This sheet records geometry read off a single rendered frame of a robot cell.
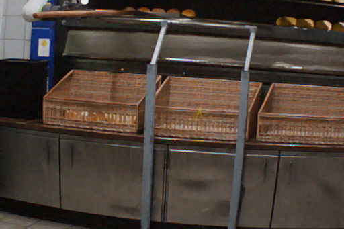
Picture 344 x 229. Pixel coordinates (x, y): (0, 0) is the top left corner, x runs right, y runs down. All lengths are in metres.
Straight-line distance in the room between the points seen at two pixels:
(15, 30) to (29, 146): 0.91
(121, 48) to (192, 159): 0.94
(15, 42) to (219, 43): 1.28
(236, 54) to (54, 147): 1.16
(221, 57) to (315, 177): 1.03
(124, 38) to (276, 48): 0.90
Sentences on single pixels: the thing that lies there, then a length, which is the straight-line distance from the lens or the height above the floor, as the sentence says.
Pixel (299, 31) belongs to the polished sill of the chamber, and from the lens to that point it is 4.89.
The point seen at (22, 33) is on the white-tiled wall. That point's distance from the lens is 5.33.
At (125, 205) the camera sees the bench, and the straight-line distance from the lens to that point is 4.64.
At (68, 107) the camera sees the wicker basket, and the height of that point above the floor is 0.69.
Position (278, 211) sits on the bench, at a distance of 4.47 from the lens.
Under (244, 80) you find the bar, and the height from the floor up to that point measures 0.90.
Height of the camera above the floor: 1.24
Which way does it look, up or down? 5 degrees down
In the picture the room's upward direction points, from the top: 3 degrees clockwise
